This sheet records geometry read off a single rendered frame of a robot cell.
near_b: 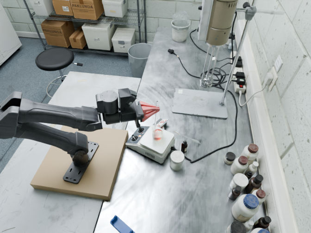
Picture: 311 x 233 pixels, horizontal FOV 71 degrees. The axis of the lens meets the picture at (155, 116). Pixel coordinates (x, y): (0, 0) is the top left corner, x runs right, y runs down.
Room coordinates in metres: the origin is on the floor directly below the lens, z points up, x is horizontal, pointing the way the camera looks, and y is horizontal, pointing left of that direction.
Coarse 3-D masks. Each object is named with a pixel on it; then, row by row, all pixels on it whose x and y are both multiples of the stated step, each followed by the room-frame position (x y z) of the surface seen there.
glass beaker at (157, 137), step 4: (156, 124) 0.59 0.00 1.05; (160, 124) 0.59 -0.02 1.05; (152, 128) 0.57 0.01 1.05; (156, 128) 0.59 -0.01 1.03; (160, 128) 0.59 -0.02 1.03; (152, 132) 0.56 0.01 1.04; (152, 136) 0.56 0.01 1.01; (156, 136) 0.54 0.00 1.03; (160, 136) 0.54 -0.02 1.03; (156, 140) 0.54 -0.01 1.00; (160, 140) 0.54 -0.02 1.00
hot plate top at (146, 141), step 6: (150, 132) 0.60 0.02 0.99; (168, 132) 0.60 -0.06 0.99; (144, 138) 0.56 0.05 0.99; (150, 138) 0.56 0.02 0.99; (168, 138) 0.56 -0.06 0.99; (144, 144) 0.53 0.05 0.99; (150, 144) 0.53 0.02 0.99; (156, 144) 0.53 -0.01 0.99; (162, 144) 0.53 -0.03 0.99; (168, 144) 0.53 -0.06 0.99; (156, 150) 0.50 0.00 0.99; (162, 150) 0.50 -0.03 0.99
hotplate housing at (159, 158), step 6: (150, 126) 0.65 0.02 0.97; (174, 138) 0.58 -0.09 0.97; (126, 144) 0.57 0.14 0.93; (132, 144) 0.56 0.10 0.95; (138, 144) 0.54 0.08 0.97; (138, 150) 0.54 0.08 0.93; (144, 150) 0.52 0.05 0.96; (150, 150) 0.51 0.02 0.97; (168, 150) 0.53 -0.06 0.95; (174, 150) 0.54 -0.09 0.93; (150, 156) 0.51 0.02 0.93; (156, 156) 0.49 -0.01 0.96; (162, 156) 0.48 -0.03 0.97; (162, 162) 0.48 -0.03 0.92
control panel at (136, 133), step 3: (141, 126) 0.67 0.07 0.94; (144, 126) 0.66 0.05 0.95; (147, 126) 0.66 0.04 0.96; (138, 129) 0.65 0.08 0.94; (144, 129) 0.64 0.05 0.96; (147, 129) 0.63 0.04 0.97; (135, 132) 0.64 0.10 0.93; (138, 132) 0.63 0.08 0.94; (141, 132) 0.62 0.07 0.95; (144, 132) 0.62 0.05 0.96; (135, 135) 0.61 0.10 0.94; (138, 135) 0.60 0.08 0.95; (141, 135) 0.60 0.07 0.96; (138, 138) 0.58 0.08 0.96; (129, 141) 0.58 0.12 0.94; (132, 141) 0.57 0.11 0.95; (135, 141) 0.57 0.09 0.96
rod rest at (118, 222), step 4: (116, 216) 0.25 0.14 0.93; (112, 220) 0.24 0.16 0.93; (116, 220) 0.24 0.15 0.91; (120, 220) 0.24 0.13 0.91; (112, 224) 0.23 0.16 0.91; (116, 224) 0.23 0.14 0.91; (120, 224) 0.23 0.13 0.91; (124, 224) 0.23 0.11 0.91; (116, 228) 0.22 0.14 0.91; (120, 228) 0.22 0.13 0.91; (124, 228) 0.22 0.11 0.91; (128, 228) 0.22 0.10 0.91; (120, 232) 0.20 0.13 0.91; (124, 232) 0.20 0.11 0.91; (128, 232) 0.20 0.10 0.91; (132, 232) 0.20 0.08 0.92
